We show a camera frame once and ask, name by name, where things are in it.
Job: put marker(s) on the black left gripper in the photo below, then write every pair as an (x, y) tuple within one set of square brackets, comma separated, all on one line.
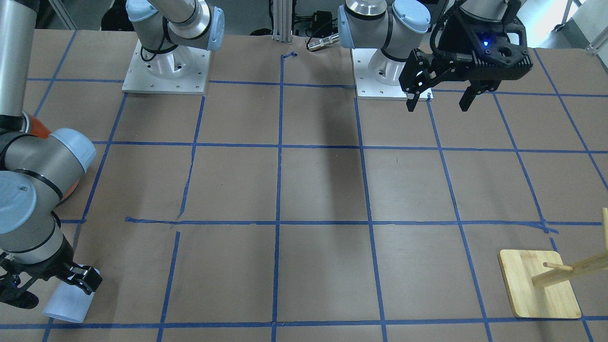
[(457, 39)]

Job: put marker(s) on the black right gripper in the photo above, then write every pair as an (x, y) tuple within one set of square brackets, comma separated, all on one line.
[(53, 269)]

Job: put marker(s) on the light blue cup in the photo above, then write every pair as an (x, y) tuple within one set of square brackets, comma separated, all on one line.
[(68, 303)]

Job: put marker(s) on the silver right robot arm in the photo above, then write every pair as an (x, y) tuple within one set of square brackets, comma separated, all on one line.
[(40, 169)]

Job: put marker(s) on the wooden cup rack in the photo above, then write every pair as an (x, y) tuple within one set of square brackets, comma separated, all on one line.
[(537, 283)]

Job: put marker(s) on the orange can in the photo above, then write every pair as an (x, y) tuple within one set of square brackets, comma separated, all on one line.
[(37, 129)]

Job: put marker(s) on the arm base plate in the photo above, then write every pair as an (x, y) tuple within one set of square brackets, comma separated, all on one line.
[(376, 76), (183, 71)]

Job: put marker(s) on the aluminium frame post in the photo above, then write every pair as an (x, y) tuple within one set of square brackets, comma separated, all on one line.
[(282, 20)]

